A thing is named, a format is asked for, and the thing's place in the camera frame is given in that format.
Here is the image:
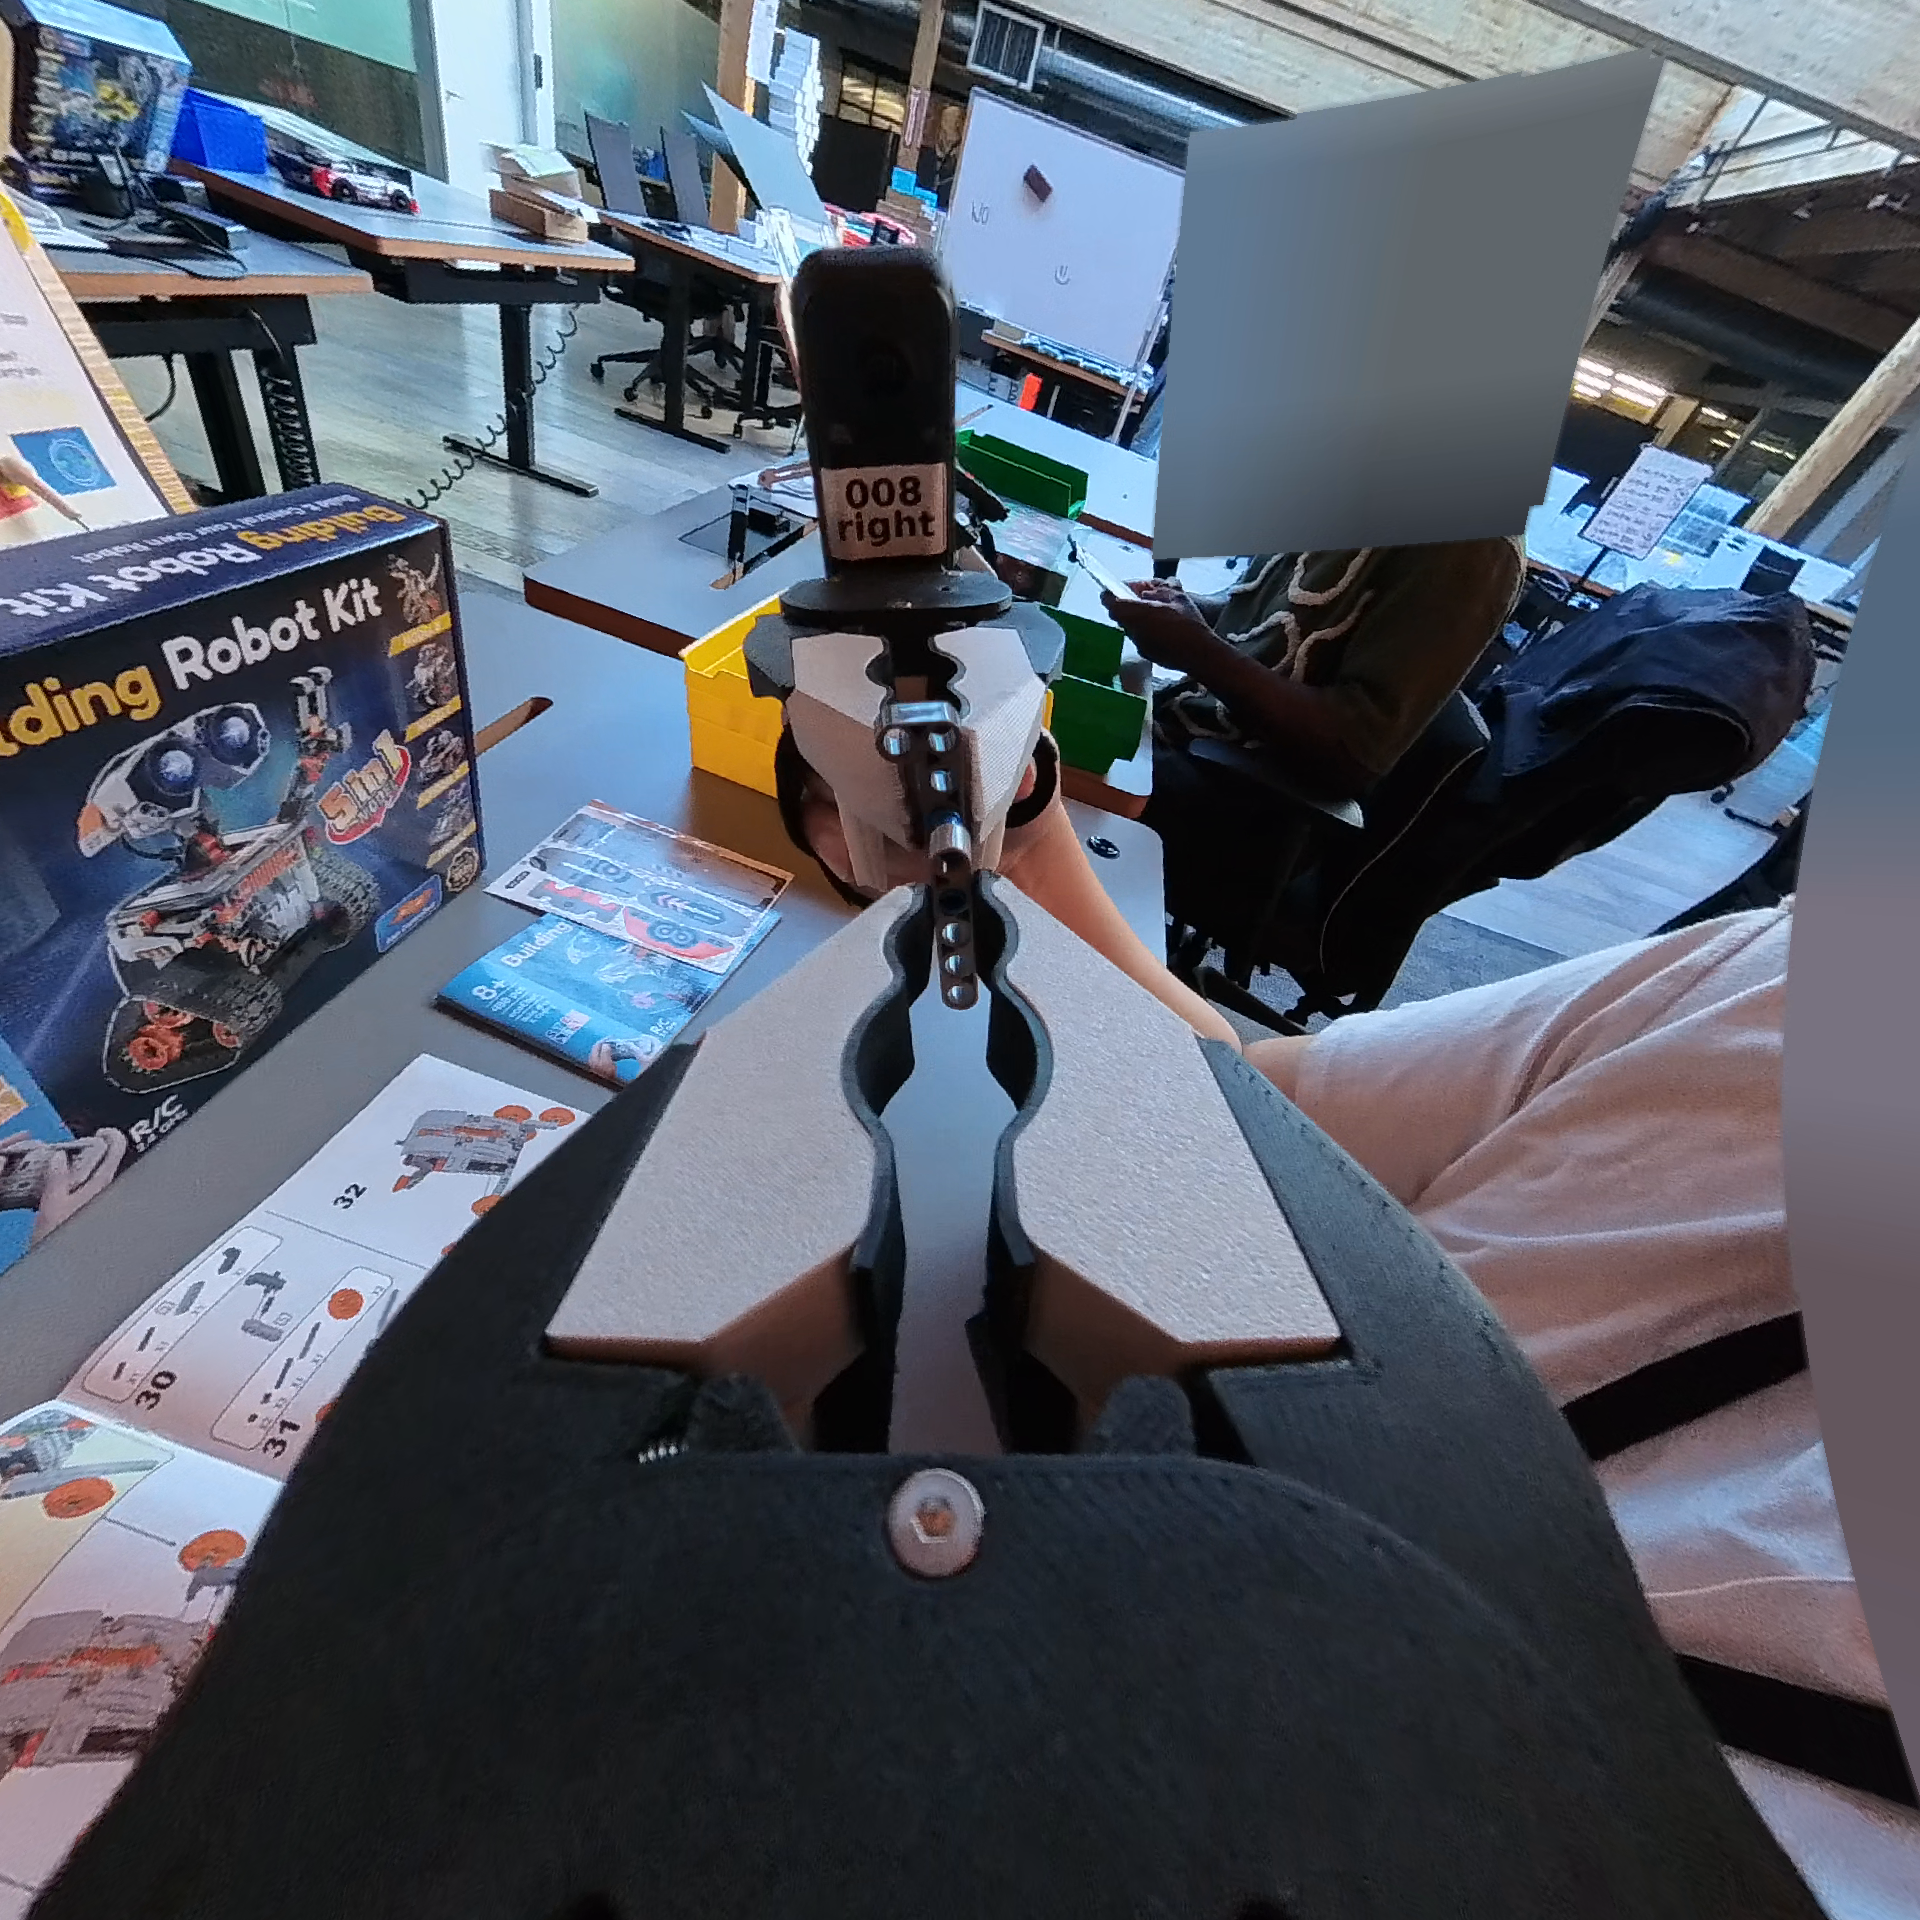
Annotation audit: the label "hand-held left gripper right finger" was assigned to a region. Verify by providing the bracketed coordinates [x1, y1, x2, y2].
[972, 874, 1345, 1459]

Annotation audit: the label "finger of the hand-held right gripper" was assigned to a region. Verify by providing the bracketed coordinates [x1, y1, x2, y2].
[936, 626, 1057, 881]
[777, 626, 920, 906]

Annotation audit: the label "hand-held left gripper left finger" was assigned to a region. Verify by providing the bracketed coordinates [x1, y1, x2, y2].
[544, 883, 925, 1455]

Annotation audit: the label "grey toy beam with holes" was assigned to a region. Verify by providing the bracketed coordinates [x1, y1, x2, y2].
[874, 696, 985, 1011]

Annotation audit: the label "person's right forearm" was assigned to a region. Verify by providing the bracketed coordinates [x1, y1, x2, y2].
[1002, 810, 1310, 1087]

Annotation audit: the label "grey desk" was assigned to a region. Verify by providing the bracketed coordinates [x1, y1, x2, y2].
[0, 577, 1171, 1421]

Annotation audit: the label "wood-edged office desk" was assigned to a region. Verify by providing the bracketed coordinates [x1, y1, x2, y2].
[42, 225, 379, 504]
[173, 157, 637, 500]
[525, 426, 1165, 821]
[597, 211, 799, 452]

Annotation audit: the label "person's right hand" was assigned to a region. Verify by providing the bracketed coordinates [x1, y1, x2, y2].
[793, 756, 1091, 912]

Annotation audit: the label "black office chair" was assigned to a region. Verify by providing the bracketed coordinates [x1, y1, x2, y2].
[720, 301, 804, 445]
[1167, 691, 1699, 1039]
[588, 270, 709, 415]

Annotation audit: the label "yellow plastic bin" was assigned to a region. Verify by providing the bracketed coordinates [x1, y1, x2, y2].
[682, 605, 820, 783]

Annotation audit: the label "sticker sheet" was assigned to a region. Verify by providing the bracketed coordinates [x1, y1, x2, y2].
[483, 801, 794, 980]

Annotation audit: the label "whiteboard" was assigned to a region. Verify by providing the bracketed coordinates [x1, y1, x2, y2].
[942, 84, 1191, 372]

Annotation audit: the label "blue booklet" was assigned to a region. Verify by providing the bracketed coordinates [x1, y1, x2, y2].
[434, 904, 710, 1087]

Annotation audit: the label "cardboard boxes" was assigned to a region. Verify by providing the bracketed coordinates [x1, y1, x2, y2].
[483, 139, 590, 243]

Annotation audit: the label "open instruction manual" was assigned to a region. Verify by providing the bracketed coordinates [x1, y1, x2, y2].
[0, 1053, 592, 1803]

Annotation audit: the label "red and white toy car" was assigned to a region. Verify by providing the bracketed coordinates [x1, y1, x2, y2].
[266, 133, 421, 213]

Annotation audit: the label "blue robot kit box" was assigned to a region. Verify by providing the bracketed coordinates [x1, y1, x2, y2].
[0, 482, 487, 1278]

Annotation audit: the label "dark navy jacket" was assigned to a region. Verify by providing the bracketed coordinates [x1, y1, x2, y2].
[1506, 583, 1821, 864]

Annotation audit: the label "paper notice on stand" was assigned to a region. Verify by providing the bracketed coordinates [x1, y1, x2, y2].
[1579, 445, 1716, 562]

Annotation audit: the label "blue plastic bin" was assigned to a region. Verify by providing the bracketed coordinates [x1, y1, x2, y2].
[169, 91, 277, 175]

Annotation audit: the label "blue toy set box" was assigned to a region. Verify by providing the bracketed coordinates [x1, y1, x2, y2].
[7, 0, 195, 205]

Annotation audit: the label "black strap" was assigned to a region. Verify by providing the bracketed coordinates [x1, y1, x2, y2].
[1561, 1313, 1811, 1465]
[1665, 1651, 1920, 1811]

